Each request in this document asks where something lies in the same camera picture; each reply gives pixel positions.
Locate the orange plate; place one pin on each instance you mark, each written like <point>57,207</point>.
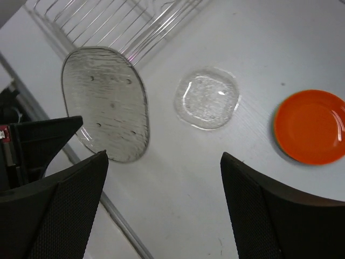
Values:
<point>309,127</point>

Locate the chrome wire dish rack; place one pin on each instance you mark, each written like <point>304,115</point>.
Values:
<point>136,29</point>

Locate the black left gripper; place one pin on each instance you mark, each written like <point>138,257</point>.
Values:
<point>27,148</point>

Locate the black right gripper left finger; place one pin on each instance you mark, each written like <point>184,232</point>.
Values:
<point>53,217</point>

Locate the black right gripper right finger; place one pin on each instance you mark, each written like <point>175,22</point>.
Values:
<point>273,220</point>

